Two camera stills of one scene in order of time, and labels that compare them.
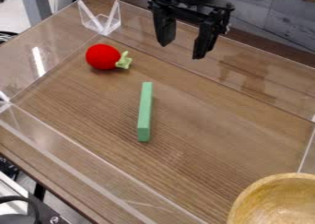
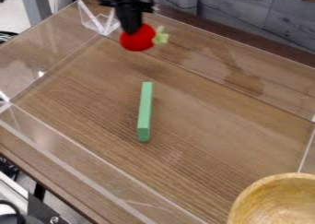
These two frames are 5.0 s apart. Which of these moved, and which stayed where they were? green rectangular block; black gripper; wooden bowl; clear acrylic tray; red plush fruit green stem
Moved: red plush fruit green stem; black gripper
Stayed: wooden bowl; green rectangular block; clear acrylic tray
